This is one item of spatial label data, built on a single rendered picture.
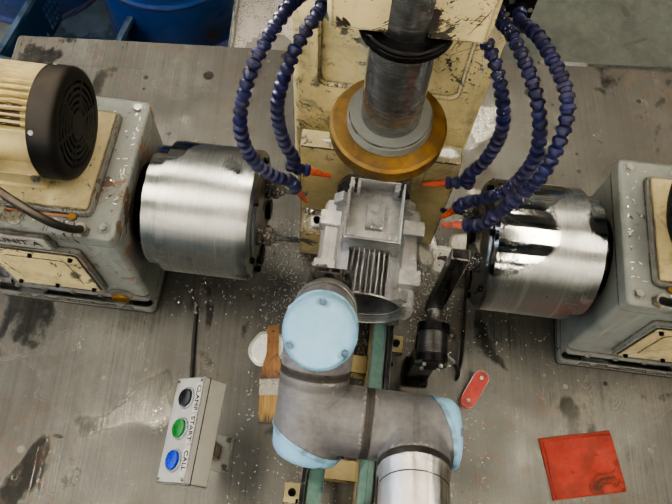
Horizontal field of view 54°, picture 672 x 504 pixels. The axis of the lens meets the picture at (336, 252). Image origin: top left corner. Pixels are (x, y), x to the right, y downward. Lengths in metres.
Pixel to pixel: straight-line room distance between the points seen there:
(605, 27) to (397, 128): 2.33
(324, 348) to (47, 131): 0.54
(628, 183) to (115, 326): 1.06
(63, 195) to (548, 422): 1.03
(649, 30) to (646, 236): 2.12
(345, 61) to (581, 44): 2.01
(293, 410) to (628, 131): 1.27
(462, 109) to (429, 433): 0.68
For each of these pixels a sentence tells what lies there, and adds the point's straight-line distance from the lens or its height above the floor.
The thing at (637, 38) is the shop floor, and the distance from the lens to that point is 3.26.
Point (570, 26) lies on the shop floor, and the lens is 3.19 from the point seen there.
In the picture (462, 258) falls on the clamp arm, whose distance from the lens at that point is 1.04.
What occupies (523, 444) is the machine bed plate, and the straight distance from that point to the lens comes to 1.46.
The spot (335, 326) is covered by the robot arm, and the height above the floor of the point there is 1.42.
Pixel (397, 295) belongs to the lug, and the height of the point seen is 1.09.
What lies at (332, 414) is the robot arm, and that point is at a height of 1.35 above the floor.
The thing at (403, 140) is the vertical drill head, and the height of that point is 1.36.
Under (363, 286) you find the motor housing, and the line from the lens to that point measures 1.17.
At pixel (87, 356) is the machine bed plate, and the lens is 1.50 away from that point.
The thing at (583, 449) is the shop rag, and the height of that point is 0.81.
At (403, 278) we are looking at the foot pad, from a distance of 1.20.
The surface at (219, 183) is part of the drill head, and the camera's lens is 1.18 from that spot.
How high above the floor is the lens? 2.18
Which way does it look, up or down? 66 degrees down
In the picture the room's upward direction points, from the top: 5 degrees clockwise
